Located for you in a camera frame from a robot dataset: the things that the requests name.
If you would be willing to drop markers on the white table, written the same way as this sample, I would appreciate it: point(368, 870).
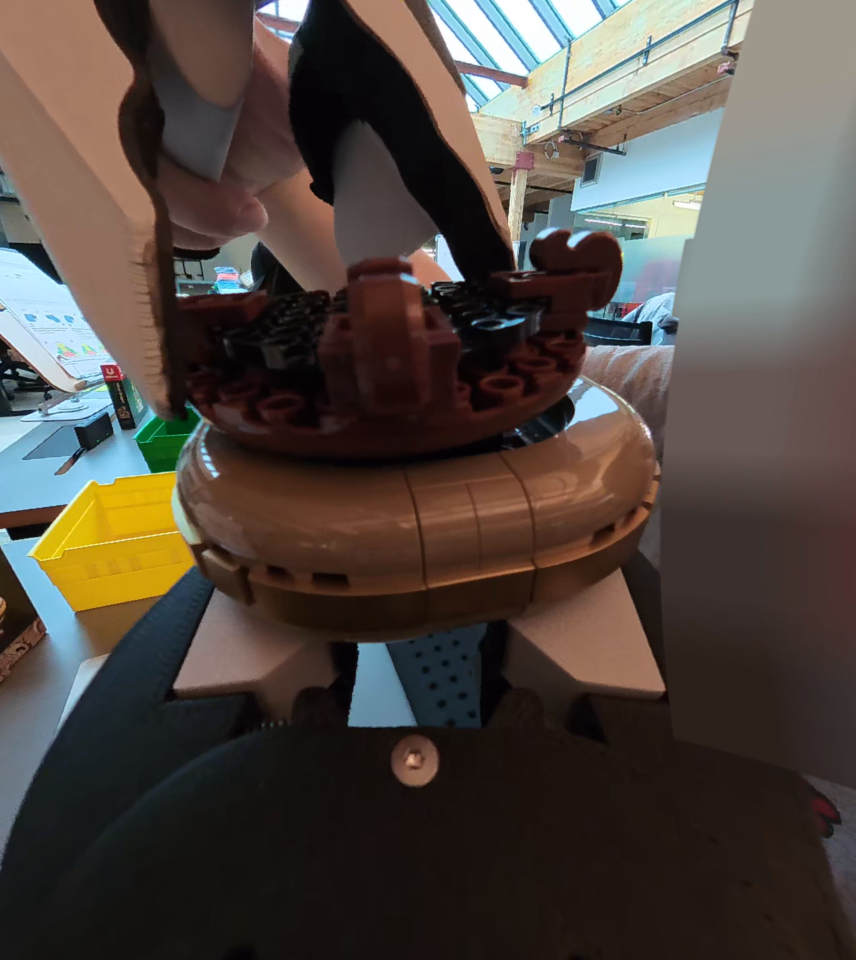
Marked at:
point(8, 472)

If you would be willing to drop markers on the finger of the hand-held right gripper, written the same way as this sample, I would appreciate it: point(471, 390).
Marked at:
point(53, 150)
point(368, 90)

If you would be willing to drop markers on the small black device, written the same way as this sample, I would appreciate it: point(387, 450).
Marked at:
point(94, 431)

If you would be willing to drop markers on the white curved display board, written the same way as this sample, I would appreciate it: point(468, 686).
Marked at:
point(23, 300)

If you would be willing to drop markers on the black office chair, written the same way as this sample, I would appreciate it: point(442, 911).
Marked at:
point(0, 369)

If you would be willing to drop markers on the tan round brick pot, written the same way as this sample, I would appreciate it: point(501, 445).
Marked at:
point(398, 517)

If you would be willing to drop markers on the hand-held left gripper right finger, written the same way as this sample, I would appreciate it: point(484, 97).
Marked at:
point(593, 652)

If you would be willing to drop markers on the wooden post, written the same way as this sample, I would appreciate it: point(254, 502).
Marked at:
point(518, 195)

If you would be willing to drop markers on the person's right hand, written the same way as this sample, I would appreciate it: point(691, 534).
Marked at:
point(218, 214)

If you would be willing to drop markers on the perforated chair seat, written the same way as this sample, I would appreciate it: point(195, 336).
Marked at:
point(435, 675)

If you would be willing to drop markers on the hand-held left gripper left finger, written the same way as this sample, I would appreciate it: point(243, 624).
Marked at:
point(248, 660)

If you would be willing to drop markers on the brown brick assembly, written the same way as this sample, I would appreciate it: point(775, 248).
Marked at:
point(383, 337)

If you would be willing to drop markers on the green plastic bin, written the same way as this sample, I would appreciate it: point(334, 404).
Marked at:
point(162, 446)

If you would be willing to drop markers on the yellow plastic bin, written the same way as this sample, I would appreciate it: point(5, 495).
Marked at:
point(120, 540)

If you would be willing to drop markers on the small red object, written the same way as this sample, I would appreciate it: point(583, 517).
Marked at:
point(825, 816)

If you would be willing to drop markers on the person's right forearm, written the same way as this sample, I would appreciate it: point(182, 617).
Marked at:
point(630, 390)

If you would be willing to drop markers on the dark box with red top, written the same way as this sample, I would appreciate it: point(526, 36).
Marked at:
point(122, 401)

